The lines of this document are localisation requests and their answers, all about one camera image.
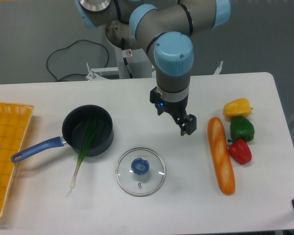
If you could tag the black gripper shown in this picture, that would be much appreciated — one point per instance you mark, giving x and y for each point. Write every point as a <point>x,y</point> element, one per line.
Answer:
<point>175,105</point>

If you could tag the glass pot lid blue knob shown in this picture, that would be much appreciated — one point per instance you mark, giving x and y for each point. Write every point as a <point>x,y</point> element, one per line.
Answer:
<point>140,172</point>

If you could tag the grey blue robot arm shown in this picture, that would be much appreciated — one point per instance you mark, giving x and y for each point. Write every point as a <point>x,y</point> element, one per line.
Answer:
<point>164,36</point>

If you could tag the orange baguette bread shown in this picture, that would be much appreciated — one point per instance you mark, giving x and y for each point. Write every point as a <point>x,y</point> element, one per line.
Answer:
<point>220,156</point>

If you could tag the yellow bell pepper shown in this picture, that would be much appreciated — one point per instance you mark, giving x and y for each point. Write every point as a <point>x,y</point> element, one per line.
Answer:
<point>237,107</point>

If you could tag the green bell pepper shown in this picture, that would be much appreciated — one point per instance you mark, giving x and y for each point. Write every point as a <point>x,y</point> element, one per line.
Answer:
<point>241,128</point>

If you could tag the red bell pepper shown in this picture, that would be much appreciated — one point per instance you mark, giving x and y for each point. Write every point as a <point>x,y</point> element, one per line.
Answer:
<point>239,151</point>

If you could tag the green spring onion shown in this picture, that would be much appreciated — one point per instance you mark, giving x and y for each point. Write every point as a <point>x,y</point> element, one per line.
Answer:
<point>89,134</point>

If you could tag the yellow woven basket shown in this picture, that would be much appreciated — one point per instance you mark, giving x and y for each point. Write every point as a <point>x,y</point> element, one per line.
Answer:
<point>14,122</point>

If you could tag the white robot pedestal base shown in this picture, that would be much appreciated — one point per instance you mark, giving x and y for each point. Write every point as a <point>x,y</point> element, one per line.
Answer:
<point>132,61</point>

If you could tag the dark pot blue handle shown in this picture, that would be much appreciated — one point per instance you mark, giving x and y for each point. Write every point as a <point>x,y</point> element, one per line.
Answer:
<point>72,132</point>

